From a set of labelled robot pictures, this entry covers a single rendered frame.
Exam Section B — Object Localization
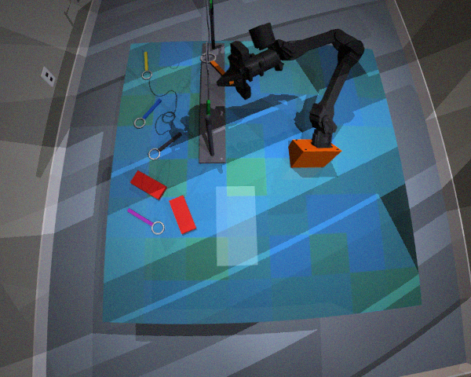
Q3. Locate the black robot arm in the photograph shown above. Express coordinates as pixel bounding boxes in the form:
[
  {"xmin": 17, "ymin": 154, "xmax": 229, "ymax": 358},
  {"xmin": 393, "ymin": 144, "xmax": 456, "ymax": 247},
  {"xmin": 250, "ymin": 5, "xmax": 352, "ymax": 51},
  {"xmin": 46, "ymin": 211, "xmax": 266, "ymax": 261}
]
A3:
[{"xmin": 249, "ymin": 23, "xmax": 365, "ymax": 148}]

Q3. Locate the orange long bar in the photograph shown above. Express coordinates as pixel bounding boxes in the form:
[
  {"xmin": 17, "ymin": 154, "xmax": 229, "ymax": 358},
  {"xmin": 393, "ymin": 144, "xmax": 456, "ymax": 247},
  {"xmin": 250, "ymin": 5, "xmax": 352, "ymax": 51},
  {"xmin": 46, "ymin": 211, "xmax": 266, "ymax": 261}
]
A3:
[{"xmin": 200, "ymin": 53, "xmax": 234, "ymax": 85}]

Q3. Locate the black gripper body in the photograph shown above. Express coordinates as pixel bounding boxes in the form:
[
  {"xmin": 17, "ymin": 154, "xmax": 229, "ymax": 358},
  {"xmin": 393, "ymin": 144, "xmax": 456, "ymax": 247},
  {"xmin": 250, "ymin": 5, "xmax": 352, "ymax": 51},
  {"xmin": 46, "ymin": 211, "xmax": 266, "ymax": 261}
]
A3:
[{"xmin": 230, "ymin": 41, "xmax": 266, "ymax": 100}]

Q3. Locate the blue handle with grey loop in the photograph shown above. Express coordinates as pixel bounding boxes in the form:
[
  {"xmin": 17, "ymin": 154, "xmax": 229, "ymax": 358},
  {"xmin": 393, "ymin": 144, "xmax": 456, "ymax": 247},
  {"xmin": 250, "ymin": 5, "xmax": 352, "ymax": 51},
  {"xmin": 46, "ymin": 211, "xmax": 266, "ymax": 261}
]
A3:
[{"xmin": 134, "ymin": 99, "xmax": 162, "ymax": 128}]

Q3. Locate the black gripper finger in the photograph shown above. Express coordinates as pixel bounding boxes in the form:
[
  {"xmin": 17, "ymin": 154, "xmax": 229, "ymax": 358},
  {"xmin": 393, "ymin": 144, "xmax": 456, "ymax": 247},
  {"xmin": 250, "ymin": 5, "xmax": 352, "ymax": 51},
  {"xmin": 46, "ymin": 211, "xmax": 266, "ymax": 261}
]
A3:
[
  {"xmin": 217, "ymin": 60, "xmax": 243, "ymax": 85},
  {"xmin": 218, "ymin": 79, "xmax": 243, "ymax": 89}
]

